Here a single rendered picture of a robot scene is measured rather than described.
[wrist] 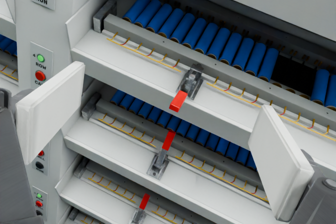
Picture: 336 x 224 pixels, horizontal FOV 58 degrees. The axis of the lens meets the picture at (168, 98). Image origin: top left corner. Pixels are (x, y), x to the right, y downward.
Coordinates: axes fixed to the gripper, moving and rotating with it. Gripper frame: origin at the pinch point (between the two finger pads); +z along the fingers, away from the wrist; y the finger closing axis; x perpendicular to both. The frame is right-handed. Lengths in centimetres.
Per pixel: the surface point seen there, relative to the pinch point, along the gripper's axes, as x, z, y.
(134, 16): 0.6, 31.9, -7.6
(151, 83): -6.8, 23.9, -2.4
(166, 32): -0.4, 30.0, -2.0
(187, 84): -5.1, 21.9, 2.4
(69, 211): -54, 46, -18
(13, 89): -19, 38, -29
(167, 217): -41, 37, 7
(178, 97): -5.7, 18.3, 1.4
